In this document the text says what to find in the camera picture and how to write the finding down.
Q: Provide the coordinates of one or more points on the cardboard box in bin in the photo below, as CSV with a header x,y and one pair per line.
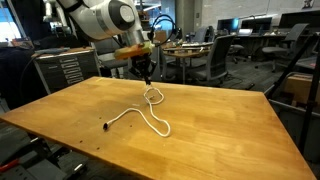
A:
x,y
300,88

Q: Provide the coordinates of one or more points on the dark labelled drawer cabinet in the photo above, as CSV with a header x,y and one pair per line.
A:
x,y
66,70

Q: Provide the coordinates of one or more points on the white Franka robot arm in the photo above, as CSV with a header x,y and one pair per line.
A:
x,y
100,18

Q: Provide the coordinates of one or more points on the tan wrist camera box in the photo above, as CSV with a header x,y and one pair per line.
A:
x,y
135,51

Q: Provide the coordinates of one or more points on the wooden office desk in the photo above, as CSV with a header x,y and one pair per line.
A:
x,y
186,52

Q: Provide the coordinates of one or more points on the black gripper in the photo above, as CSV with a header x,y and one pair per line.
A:
x,y
140,65

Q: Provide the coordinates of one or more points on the black computer monitor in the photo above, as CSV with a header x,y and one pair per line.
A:
x,y
300,19
258,24
227,25

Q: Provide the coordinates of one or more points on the grey storage bin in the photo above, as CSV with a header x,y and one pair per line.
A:
x,y
290,120

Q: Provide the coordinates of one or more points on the grey swivel office chair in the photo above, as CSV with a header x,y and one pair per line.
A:
x,y
215,56

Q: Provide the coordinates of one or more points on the black tripod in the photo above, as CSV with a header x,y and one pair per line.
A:
x,y
311,93

